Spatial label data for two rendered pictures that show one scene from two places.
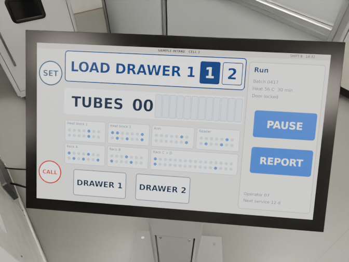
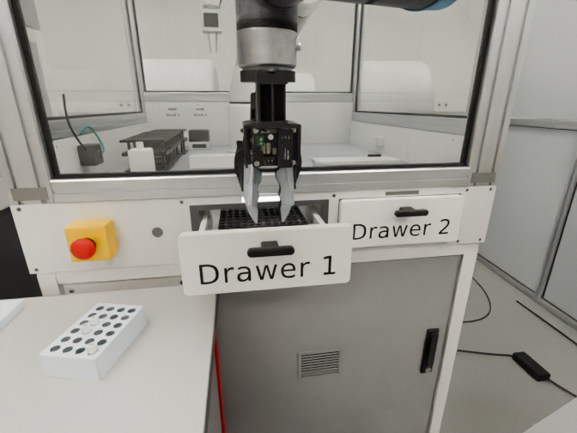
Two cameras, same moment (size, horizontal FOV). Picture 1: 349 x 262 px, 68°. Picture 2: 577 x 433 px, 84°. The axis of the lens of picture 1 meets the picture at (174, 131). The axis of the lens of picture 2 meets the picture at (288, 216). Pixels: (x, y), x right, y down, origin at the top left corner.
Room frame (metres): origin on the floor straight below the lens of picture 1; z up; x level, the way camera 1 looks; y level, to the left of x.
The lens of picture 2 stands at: (-0.59, 0.56, 1.12)
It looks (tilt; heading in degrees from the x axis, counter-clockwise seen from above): 19 degrees down; 29
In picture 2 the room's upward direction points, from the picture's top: straight up
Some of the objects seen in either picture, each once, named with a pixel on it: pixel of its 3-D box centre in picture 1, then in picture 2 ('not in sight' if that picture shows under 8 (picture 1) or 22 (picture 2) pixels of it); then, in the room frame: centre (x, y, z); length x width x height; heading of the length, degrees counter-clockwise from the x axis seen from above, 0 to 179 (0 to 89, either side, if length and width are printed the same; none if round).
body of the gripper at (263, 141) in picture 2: not in sight; (269, 120); (-0.22, 0.80, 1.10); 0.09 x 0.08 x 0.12; 38
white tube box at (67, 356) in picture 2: not in sight; (99, 338); (-0.38, 1.02, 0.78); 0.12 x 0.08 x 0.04; 23
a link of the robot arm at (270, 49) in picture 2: not in sight; (270, 53); (-0.21, 0.80, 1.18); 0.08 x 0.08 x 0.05
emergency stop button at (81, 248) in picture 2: not in sight; (84, 247); (-0.31, 1.15, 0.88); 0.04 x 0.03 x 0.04; 128
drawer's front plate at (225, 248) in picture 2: not in sight; (269, 259); (-0.18, 0.83, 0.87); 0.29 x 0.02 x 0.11; 128
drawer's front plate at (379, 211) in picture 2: not in sight; (401, 221); (0.13, 0.67, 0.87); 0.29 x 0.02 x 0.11; 128
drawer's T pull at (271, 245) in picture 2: not in sight; (270, 247); (-0.20, 0.81, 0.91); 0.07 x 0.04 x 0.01; 128
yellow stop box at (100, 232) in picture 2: not in sight; (92, 240); (-0.29, 1.17, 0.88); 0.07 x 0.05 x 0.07; 128
